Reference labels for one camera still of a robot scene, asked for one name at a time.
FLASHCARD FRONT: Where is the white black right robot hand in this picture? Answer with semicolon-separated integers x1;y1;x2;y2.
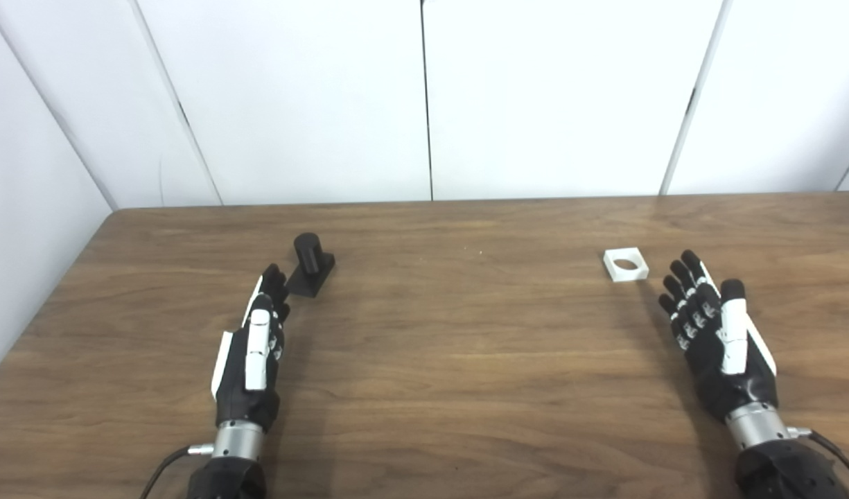
658;249;778;422

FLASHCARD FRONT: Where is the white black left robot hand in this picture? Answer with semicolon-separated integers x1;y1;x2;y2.
211;263;291;432

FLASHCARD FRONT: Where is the black peg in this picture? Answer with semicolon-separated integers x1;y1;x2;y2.
286;233;336;299

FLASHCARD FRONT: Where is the white square piece with hole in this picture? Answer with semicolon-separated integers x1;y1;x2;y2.
603;247;649;283

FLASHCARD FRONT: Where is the thick black left wrist cable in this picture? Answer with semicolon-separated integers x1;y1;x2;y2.
140;444;215;499

